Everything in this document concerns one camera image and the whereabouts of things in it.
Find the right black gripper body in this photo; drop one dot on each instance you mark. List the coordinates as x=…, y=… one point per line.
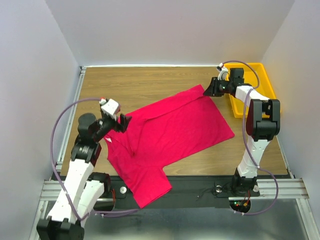
x=224, y=87

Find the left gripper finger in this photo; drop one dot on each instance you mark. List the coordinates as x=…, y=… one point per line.
x=124, y=122
x=119, y=127

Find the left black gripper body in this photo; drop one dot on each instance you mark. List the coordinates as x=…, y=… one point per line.
x=106, y=123

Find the yellow plastic bin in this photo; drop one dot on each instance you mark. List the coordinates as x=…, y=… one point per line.
x=263, y=92

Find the red t shirt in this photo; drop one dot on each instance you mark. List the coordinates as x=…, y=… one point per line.
x=163, y=133

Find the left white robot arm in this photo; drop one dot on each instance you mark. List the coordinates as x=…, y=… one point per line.
x=82, y=186

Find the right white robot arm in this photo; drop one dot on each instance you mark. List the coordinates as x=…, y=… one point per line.
x=259, y=126

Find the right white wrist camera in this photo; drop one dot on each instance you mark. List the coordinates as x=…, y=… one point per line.
x=222, y=72

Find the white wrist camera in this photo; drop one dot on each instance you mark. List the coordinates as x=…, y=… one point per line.
x=222, y=72
x=109, y=107

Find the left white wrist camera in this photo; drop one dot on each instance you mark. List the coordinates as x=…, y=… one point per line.
x=109, y=107

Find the aluminium frame rail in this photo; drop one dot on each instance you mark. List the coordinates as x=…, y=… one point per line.
x=48, y=193

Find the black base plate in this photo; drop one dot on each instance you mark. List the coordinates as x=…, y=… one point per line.
x=174, y=192

